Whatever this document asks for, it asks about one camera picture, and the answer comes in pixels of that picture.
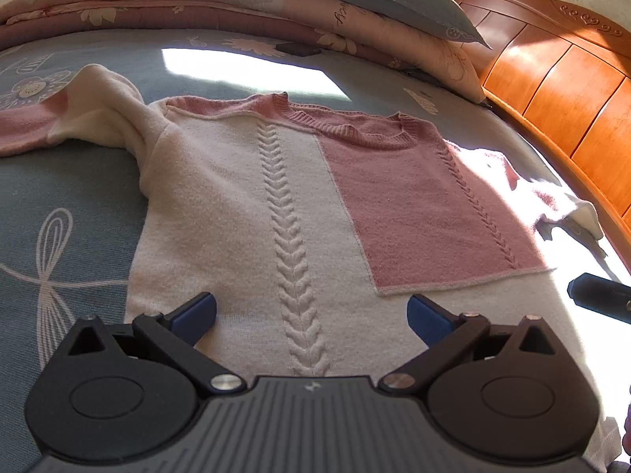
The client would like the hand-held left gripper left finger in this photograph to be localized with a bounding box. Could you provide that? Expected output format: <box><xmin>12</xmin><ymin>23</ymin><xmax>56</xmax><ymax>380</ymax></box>
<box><xmin>59</xmin><ymin>292</ymin><xmax>246</xmax><ymax>398</ymax></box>

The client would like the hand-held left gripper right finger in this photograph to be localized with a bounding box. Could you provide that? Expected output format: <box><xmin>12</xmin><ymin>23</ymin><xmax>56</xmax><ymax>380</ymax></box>
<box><xmin>379</xmin><ymin>293</ymin><xmax>568</xmax><ymax>397</ymax></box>

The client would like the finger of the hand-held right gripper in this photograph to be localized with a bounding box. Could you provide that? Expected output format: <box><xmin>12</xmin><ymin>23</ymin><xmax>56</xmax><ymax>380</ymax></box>
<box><xmin>568</xmin><ymin>273</ymin><xmax>631</xmax><ymax>326</ymax></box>

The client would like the pink and white knit sweater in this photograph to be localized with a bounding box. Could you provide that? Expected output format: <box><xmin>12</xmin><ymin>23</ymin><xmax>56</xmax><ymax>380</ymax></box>
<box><xmin>0</xmin><ymin>64</ymin><xmax>608</xmax><ymax>380</ymax></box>

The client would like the blue floral bed sheet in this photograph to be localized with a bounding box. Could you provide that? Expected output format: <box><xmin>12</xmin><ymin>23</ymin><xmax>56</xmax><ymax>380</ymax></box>
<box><xmin>0</xmin><ymin>27</ymin><xmax>631</xmax><ymax>473</ymax></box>

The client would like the wooden headboard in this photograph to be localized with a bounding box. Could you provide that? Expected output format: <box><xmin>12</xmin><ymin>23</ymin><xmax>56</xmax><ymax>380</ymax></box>
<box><xmin>451</xmin><ymin>0</ymin><xmax>631</xmax><ymax>257</ymax></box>

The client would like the black smartphone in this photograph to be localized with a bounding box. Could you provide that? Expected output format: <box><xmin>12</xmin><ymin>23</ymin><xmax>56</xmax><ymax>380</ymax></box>
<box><xmin>275</xmin><ymin>42</ymin><xmax>322</xmax><ymax>58</ymax></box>

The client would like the folded pink floral quilt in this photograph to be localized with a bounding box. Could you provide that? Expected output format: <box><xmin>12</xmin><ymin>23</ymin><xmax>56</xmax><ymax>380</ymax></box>
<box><xmin>0</xmin><ymin>0</ymin><xmax>489</xmax><ymax>104</ymax></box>

